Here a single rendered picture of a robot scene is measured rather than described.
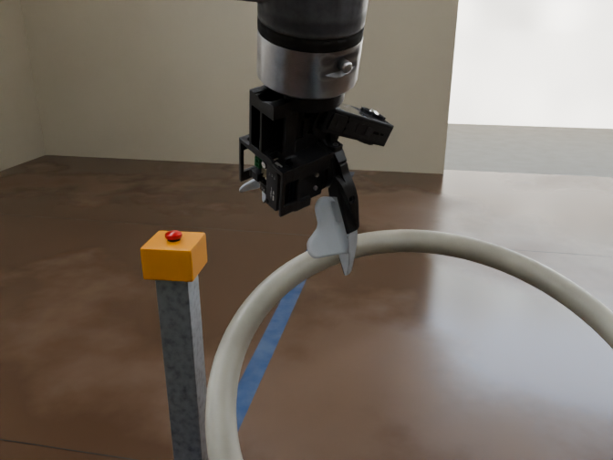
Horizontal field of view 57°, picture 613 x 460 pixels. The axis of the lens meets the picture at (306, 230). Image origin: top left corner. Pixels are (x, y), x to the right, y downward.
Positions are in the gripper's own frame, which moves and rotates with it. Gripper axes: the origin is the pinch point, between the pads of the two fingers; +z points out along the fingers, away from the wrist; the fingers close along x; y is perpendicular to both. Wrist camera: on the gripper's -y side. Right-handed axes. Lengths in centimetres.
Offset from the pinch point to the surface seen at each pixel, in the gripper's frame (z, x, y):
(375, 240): 4.3, 2.4, -9.6
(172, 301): 59, -48, -3
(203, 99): 276, -463, -254
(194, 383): 80, -38, -2
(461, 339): 188, -42, -156
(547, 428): 162, 17, -128
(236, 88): 259, -437, -281
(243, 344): 4.9, 5.4, 12.8
